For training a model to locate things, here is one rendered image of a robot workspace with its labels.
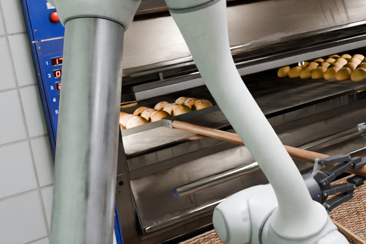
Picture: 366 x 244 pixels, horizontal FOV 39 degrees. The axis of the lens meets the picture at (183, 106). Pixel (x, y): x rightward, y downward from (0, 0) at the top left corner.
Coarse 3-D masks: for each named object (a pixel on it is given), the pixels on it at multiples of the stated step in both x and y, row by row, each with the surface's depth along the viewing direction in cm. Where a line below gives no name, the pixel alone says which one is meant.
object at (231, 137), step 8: (176, 120) 200; (184, 128) 193; (192, 128) 188; (200, 128) 184; (208, 128) 181; (216, 136) 175; (224, 136) 170; (232, 136) 167; (240, 144) 164; (288, 152) 144; (296, 152) 141; (304, 152) 139; (312, 152) 137; (304, 160) 139; (312, 160) 136; (360, 168) 122
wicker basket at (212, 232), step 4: (208, 232) 182; (212, 232) 182; (196, 236) 179; (200, 236) 180; (204, 236) 181; (208, 236) 182; (212, 236) 182; (216, 236) 183; (188, 240) 178; (192, 240) 178; (196, 240) 179; (200, 240) 180; (208, 240) 181; (212, 240) 182; (216, 240) 183; (220, 240) 183
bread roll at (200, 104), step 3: (195, 102) 221; (198, 102) 220; (201, 102) 220; (204, 102) 221; (207, 102) 221; (210, 102) 223; (192, 105) 222; (195, 105) 220; (198, 105) 220; (201, 105) 220; (204, 105) 220; (207, 105) 221; (210, 105) 222; (192, 108) 220; (195, 108) 220; (198, 108) 219; (201, 108) 220
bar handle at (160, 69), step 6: (168, 66) 161; (174, 66) 162; (180, 66) 163; (186, 66) 164; (138, 72) 156; (144, 72) 157; (150, 72) 158; (156, 72) 159; (132, 78) 155; (162, 78) 159
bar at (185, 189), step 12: (348, 132) 164; (360, 132) 166; (312, 144) 156; (324, 144) 158; (240, 168) 144; (252, 168) 146; (204, 180) 139; (216, 180) 140; (228, 180) 142; (180, 192) 135; (192, 192) 137
